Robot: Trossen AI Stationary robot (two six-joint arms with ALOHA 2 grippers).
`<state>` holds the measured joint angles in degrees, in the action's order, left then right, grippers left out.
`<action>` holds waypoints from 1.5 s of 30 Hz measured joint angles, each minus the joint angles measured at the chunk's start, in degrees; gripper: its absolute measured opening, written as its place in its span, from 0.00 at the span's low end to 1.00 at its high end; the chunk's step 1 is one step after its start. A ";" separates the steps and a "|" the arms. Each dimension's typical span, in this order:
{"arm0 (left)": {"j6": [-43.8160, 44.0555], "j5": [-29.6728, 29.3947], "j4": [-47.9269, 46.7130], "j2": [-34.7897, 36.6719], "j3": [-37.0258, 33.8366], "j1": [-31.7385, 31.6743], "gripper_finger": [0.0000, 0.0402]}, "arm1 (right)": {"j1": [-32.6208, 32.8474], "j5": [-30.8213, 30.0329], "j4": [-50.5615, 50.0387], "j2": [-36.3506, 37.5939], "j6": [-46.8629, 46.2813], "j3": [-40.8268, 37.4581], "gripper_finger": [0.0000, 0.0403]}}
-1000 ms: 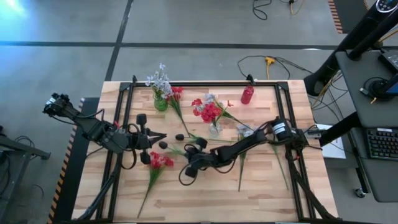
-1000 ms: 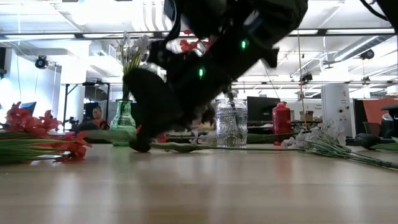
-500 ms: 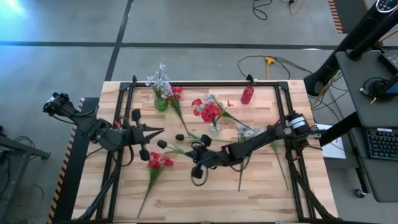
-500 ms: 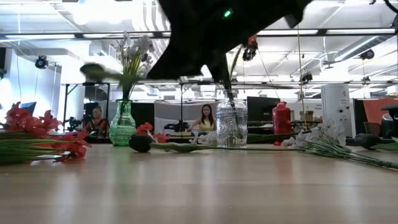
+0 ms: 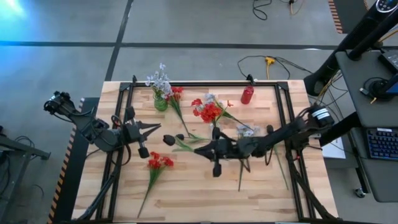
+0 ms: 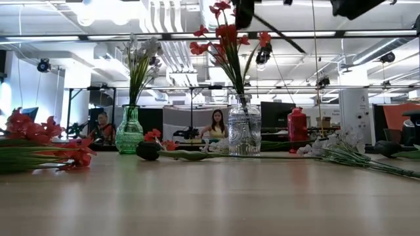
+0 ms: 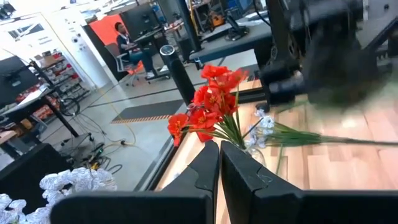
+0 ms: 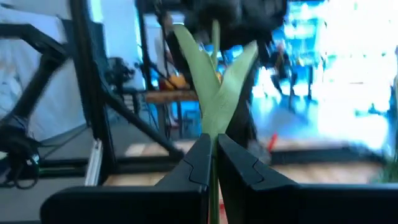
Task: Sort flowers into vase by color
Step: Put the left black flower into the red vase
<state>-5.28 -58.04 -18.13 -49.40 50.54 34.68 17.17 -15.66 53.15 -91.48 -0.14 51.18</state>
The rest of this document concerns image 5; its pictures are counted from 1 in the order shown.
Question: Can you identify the backlit computer keyboard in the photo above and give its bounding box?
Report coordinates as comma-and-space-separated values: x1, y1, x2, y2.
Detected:
366, 126, 398, 162

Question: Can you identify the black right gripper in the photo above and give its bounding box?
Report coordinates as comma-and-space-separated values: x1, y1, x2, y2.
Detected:
193, 126, 251, 178

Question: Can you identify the green leafy stem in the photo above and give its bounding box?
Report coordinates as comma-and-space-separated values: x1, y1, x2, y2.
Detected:
266, 124, 289, 190

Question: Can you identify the laptop computer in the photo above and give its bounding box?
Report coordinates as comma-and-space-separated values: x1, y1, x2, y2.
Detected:
377, 49, 398, 75

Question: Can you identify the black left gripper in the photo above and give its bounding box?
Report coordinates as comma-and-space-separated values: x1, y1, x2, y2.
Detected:
121, 106, 162, 159

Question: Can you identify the black floor cable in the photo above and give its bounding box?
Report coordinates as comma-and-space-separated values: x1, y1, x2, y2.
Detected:
237, 55, 313, 81
251, 0, 273, 21

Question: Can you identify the black monitor base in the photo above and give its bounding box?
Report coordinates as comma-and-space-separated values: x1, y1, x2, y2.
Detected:
369, 74, 398, 102

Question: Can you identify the yellow floor cable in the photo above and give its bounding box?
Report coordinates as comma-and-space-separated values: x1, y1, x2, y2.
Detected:
287, 0, 305, 16

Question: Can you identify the yellow power splitter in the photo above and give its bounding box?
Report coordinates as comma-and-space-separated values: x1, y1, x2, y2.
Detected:
264, 56, 277, 80

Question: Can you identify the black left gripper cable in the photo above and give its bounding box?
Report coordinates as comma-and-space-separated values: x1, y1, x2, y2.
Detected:
118, 143, 133, 167

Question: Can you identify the black metal table frame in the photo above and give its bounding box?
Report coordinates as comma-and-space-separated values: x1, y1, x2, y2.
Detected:
74, 74, 340, 223

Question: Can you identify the grey metal stand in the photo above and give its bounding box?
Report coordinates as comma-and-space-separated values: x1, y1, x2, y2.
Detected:
0, 124, 52, 224

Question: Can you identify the red flower bunch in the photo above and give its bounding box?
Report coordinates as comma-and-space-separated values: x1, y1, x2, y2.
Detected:
190, 98, 234, 125
167, 86, 191, 137
137, 151, 175, 218

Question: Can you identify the black tulip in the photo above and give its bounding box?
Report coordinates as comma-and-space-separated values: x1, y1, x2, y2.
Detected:
175, 133, 212, 144
162, 134, 201, 154

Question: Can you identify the grey side desk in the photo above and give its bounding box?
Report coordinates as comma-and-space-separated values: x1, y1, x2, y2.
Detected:
335, 50, 398, 203

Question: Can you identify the red glass bottle vase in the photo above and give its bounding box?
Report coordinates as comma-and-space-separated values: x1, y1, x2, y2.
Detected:
240, 85, 255, 106

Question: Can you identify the green glass vase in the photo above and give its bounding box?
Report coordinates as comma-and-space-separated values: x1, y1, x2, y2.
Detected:
154, 93, 169, 112

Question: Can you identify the yellow cable bundle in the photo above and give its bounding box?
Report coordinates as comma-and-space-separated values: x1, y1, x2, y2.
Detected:
312, 70, 338, 108

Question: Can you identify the black tower fan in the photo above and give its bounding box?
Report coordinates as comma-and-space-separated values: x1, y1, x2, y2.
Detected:
303, 0, 398, 97

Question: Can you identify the hazard-edged black floor mat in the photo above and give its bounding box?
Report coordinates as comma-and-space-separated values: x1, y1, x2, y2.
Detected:
327, 0, 376, 35
46, 96, 101, 224

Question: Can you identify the white paper sheet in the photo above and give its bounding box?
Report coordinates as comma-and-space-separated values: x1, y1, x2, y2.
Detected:
321, 136, 347, 160

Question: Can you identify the black upright pole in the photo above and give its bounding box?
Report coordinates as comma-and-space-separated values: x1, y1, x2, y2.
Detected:
347, 9, 398, 62

